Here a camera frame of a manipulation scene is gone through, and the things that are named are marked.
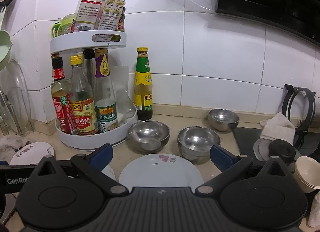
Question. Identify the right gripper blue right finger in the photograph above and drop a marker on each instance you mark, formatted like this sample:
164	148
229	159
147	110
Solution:
231	168

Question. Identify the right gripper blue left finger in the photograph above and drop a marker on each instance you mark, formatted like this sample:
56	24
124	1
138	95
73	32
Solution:
91	167

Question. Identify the white plate colourful floral rim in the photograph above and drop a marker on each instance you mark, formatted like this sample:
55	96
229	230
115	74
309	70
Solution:
32	153

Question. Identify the steel bowl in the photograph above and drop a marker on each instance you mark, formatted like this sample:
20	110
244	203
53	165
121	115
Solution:
148	136
223	120
195	142

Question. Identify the large white pink-flower plate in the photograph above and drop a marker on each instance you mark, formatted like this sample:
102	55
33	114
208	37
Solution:
161	170

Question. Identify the small white pink-flower plate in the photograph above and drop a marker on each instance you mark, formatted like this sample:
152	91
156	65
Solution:
108	171

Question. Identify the black gas stove top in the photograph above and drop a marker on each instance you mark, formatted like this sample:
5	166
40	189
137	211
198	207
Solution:
250	143

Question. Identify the grey dish rag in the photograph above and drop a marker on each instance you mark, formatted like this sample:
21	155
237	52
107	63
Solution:
9	145

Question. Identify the metal lid rack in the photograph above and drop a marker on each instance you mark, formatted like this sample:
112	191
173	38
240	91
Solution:
15	110

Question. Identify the yellow cap vinegar bottle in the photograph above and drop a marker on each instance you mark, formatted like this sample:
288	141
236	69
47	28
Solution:
82	99

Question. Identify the stove burner black cap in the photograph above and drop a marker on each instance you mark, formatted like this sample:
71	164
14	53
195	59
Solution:
264	149

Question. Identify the green label fish soy bottle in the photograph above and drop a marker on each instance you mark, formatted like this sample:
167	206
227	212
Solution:
104	97

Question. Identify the white cloth on stove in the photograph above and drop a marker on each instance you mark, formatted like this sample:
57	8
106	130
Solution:
278	128

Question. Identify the red label soy sauce bottle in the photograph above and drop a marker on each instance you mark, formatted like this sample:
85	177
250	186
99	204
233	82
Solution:
61	96

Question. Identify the glass pot lid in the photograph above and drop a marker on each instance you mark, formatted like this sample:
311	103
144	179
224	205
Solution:
15	77

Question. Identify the yellow green oyster sauce bottle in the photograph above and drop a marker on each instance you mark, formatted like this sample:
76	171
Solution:
143	85

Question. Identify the black stove pan support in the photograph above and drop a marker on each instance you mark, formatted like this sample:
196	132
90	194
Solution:
303	102

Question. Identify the white two-tier rotating rack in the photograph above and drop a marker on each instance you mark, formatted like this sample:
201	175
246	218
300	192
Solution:
84	40

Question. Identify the green plastic ladle cup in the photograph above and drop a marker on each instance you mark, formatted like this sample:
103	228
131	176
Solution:
5	48

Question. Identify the seasoning packet red white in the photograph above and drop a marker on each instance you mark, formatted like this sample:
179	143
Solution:
87	15

